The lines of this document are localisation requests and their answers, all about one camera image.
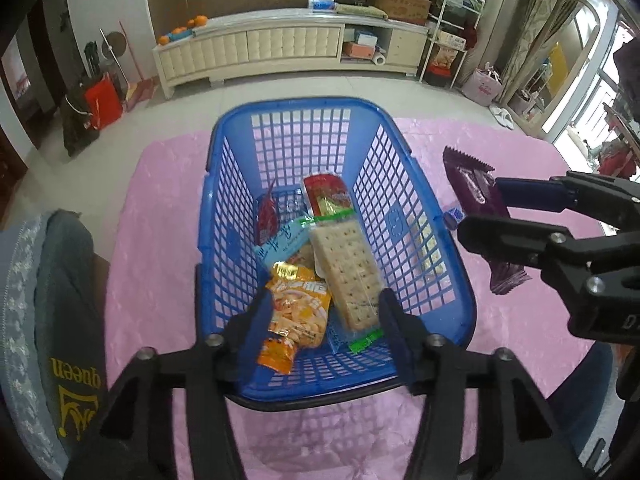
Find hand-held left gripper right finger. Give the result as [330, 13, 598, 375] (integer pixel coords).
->
[377, 287, 591, 480]

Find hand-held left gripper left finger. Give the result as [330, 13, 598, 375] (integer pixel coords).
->
[65, 287, 276, 480]

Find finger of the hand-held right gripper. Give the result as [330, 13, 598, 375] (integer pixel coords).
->
[492, 170, 640, 231]
[457, 212, 640, 307]

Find purple snack packet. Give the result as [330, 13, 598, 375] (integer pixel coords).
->
[442, 146, 531, 295]

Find orange snack packet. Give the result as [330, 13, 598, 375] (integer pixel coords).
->
[257, 260, 333, 373]

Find clear zip bag of crackers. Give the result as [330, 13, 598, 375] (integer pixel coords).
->
[300, 210, 386, 356]

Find light blue snack packet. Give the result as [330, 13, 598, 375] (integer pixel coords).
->
[252, 222, 313, 268]

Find plain red snack packet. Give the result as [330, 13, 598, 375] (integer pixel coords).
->
[256, 182, 278, 246]

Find red packet with yellow label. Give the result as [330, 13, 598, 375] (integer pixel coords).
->
[302, 172, 353, 218]

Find blue plastic basket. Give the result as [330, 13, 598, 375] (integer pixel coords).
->
[195, 97, 477, 413]

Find white slippers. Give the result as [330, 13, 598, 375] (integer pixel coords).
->
[489, 105, 516, 131]

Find red cloth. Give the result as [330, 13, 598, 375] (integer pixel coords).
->
[597, 145, 640, 181]

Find dark blue cloth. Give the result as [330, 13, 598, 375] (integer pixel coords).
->
[545, 342, 640, 476]

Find pink bag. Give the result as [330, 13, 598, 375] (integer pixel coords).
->
[461, 62, 503, 107]

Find pink tablecloth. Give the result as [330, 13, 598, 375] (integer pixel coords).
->
[102, 117, 621, 480]

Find beige curtain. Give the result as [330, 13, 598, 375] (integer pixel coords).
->
[500, 0, 571, 106]

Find grey garment with yellow print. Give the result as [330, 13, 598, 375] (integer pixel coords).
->
[35, 210, 108, 443]

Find standing mirror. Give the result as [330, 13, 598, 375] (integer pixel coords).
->
[540, 0, 616, 141]

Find white metal rack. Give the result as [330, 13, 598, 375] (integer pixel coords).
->
[417, 0, 486, 91]

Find cardboard box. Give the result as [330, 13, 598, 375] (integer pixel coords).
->
[375, 0, 432, 26]

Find grey lace chair cover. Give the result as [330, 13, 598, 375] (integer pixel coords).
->
[0, 212, 71, 478]

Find yellowish flat cushion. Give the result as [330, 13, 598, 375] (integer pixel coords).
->
[336, 4, 387, 20]

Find dark bag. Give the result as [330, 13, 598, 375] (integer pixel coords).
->
[62, 92, 101, 157]

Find red paper bag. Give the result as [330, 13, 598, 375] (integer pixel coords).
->
[82, 72, 125, 131]

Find cream tufted cabinet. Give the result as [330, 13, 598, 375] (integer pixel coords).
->
[152, 7, 431, 100]

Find red handled broom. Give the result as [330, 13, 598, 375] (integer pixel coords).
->
[117, 20, 157, 111]

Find silver handled mop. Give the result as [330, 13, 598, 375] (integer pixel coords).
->
[99, 27, 131, 96]

